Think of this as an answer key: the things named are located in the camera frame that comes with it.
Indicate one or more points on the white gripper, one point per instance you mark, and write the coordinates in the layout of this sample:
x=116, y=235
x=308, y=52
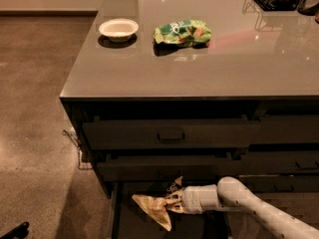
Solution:
x=191, y=199

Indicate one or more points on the brown chip bag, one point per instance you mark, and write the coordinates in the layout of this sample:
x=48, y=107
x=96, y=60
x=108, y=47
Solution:
x=155, y=207

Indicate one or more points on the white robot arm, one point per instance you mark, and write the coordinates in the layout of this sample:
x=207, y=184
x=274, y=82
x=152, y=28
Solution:
x=230, y=195

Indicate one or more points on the middle left drawer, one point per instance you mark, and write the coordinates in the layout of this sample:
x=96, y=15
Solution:
x=144, y=168

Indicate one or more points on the open bottom drawer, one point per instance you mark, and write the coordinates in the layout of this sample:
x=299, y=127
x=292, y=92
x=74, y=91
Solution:
x=128, y=221

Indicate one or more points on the top left drawer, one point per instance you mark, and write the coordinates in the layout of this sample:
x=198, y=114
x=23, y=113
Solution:
x=169, y=133

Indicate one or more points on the middle right drawer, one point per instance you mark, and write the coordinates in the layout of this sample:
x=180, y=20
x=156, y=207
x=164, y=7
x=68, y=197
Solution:
x=280, y=162

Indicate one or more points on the bottom right drawer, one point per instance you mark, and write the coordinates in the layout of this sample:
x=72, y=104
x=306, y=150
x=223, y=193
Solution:
x=282, y=184

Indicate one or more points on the dark counter cabinet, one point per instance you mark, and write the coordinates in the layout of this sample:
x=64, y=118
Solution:
x=256, y=64

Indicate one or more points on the top right drawer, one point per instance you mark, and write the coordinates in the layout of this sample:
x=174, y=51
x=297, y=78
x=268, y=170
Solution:
x=287, y=129

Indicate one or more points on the green chip bag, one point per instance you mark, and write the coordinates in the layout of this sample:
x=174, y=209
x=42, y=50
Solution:
x=187, y=33

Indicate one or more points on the dark round object on counter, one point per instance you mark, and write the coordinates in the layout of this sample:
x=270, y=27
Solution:
x=308, y=7

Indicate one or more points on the black object floor corner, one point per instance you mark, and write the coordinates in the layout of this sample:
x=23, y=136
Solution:
x=19, y=232

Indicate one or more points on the white bowl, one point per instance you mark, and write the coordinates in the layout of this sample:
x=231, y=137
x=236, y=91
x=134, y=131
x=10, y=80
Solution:
x=119, y=30

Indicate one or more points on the wire rack on floor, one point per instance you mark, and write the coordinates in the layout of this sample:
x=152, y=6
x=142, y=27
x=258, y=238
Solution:
x=83, y=160

